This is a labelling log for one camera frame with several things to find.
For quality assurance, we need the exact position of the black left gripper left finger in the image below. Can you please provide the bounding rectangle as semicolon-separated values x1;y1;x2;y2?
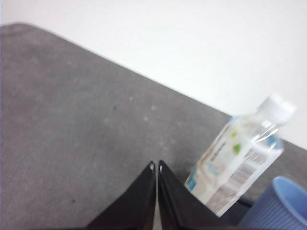
83;161;157;230

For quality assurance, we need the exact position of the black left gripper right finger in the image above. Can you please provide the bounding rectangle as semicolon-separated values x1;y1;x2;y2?
156;160;238;230

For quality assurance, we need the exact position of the white-label yellow tea bottle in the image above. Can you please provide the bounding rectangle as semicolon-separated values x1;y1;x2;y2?
184;92;297;218

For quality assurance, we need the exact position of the blue ribbed plastic cup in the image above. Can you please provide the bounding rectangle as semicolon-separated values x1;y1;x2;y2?
237;176;307;230

